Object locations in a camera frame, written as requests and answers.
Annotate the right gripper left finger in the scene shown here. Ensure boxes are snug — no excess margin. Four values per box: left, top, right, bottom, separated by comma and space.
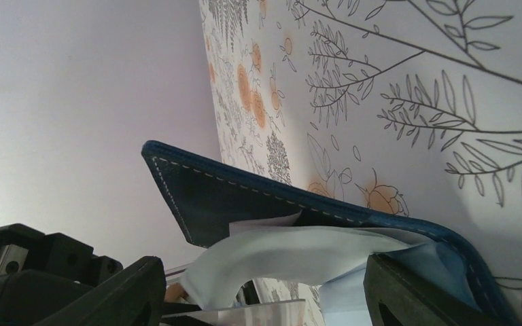
37, 256, 166, 325

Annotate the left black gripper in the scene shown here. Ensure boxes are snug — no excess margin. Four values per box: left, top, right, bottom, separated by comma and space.
0, 223, 123, 325

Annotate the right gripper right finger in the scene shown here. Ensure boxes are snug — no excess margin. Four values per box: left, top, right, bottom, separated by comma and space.
364, 254, 500, 326

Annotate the white card black stripe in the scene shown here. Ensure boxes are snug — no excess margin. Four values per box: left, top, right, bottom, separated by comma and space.
160, 300, 306, 325

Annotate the floral patterned table mat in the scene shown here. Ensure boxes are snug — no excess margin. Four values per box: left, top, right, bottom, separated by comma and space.
198, 1, 522, 323

